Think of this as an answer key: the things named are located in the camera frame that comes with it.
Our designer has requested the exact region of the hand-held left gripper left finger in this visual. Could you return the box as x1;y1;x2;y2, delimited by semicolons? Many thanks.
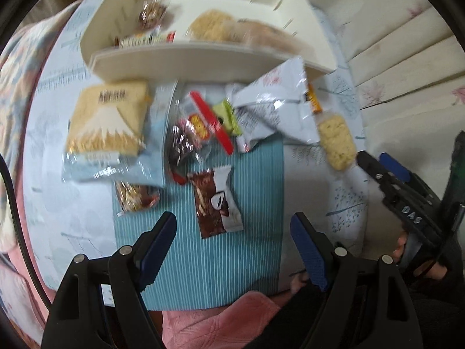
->
41;211;178;349

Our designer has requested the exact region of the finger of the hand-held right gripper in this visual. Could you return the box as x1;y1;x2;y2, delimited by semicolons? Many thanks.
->
379;153;414;185
357;151;401;199

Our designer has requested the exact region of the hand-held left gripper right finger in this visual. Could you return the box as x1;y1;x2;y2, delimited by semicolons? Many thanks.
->
290;211;424;349

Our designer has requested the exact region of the clear rice cracker packet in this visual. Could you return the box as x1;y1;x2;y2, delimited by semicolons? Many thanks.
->
318;113;358;171

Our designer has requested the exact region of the small brown candy packet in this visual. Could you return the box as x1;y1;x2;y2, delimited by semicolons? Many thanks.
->
114;180;160;213

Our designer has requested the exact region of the brown white snack packet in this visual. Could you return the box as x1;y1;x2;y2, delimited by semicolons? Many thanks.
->
187;165;244;238

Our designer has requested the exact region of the orange oat bar packet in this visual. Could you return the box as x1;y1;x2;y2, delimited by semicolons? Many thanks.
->
305;83;324;113

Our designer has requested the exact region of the dark red snack packet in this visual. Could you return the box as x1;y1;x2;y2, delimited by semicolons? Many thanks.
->
167;91;235;175

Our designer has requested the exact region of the silver foil snack bag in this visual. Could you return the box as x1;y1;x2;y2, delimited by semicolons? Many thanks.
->
225;56;322;153

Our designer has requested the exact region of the mountain print bread packet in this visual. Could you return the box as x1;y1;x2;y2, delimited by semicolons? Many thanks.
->
62;78;178;190

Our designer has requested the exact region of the green snack packet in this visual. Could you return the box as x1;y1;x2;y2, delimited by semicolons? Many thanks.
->
212;100;242;137

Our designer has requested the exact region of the yellow pastry packet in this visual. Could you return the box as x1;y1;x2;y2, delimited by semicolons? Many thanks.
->
232;20;309;57

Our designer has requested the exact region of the white plastic storage box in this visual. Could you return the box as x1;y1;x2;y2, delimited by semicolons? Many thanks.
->
80;0;338;81

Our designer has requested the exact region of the red white oat bar packet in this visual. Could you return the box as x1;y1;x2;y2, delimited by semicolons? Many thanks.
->
114;31;177;49

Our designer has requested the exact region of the clear puffed rice packet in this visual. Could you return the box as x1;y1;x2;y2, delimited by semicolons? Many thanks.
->
187;9;240;42

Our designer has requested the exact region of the clear nut packet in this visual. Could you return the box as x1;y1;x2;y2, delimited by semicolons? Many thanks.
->
138;0;169;31

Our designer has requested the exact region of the person's right hand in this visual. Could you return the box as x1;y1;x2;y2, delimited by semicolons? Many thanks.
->
394;232;451;285

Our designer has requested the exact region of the black garment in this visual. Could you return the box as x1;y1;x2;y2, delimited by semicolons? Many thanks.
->
247;280;465;349

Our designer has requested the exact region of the pink fleece cloth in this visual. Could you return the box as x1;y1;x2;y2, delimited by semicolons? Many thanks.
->
162;291;282;349

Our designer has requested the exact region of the leaf print curtain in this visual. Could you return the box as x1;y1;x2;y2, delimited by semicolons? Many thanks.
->
298;0;465;204

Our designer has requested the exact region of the pink bedsheet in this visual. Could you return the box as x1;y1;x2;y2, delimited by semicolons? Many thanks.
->
0;225;55;349

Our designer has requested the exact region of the floral blanket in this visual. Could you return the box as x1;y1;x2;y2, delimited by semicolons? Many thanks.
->
0;0;84;248

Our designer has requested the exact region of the black cable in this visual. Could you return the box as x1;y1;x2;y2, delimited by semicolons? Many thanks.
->
0;156;49;302

